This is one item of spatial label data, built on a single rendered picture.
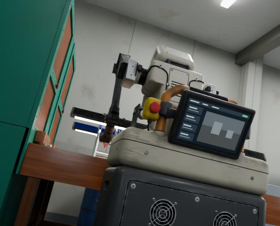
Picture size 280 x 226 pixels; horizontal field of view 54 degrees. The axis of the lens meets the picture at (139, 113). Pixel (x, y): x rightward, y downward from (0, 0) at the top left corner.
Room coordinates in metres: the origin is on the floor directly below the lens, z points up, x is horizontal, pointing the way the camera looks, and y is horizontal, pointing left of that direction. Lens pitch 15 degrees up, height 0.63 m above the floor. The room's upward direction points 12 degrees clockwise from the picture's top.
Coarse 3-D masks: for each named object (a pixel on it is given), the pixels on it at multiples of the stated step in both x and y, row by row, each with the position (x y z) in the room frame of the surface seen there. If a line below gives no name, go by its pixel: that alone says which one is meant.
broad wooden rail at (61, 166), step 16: (32, 144) 1.63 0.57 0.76; (32, 160) 1.63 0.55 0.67; (48, 160) 1.64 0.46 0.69; (64, 160) 1.66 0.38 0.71; (80, 160) 1.67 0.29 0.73; (96, 160) 1.69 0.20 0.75; (32, 176) 1.64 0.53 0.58; (48, 176) 1.65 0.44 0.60; (64, 176) 1.66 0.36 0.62; (80, 176) 1.68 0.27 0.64; (96, 176) 1.69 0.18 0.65; (272, 208) 1.88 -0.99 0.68; (272, 224) 1.89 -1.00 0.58
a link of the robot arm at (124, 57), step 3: (120, 54) 1.67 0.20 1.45; (123, 54) 1.67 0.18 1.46; (120, 57) 1.66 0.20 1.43; (123, 57) 1.58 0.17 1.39; (126, 57) 1.59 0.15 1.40; (129, 57) 1.68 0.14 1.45; (117, 60) 1.71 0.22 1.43; (120, 60) 1.66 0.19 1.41; (123, 60) 1.52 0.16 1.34; (126, 60) 1.51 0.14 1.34; (117, 63) 1.70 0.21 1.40; (120, 63) 1.37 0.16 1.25; (117, 66) 1.71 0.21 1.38; (117, 69) 1.73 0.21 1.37; (117, 72) 1.42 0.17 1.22
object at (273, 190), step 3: (270, 186) 3.98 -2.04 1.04; (273, 186) 3.99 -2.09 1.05; (276, 186) 4.00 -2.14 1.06; (267, 189) 3.97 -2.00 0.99; (270, 189) 3.98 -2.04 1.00; (273, 189) 3.99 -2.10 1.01; (276, 189) 4.00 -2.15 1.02; (279, 189) 4.01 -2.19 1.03; (267, 192) 3.97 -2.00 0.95; (270, 192) 3.98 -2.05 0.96; (273, 192) 3.99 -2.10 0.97; (276, 192) 4.00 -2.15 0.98; (279, 192) 4.01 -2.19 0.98; (273, 195) 3.99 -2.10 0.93; (276, 195) 4.00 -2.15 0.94; (279, 195) 4.01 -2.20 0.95; (267, 225) 3.98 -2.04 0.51; (270, 225) 3.99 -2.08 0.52; (273, 225) 4.00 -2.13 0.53
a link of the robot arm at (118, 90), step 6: (114, 66) 1.71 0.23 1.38; (114, 72) 1.73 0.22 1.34; (120, 84) 1.69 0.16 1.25; (114, 90) 1.69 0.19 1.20; (120, 90) 1.69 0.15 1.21; (114, 96) 1.67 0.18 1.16; (120, 96) 1.69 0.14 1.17; (114, 102) 1.67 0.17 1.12; (114, 108) 1.66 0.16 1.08; (108, 114) 1.64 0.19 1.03; (114, 114) 1.66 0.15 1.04; (108, 120) 1.66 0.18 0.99; (114, 120) 1.66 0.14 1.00
